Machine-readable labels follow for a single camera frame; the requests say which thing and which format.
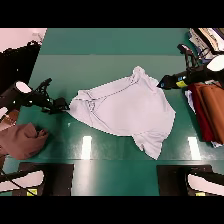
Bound white T-shirt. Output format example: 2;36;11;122
67;65;177;161

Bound white garment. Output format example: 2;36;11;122
184;89;224;149

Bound brown garment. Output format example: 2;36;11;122
0;122;50;161

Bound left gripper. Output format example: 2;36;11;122
48;96;70;115

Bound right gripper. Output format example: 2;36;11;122
156;74;189;91

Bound orange garment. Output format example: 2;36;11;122
194;81;224;145

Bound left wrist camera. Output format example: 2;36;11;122
33;77;54;100

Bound black garment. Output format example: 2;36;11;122
0;40;42;96

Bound red garment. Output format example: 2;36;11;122
187;82;216;143

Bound heap of clothes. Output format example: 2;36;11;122
187;27;224;57

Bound pale pink garment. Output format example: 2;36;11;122
0;27;48;53

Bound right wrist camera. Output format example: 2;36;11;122
177;43;201;73

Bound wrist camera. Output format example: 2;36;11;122
33;77;54;100
177;43;201;73

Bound black cable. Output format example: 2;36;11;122
0;168;38;197

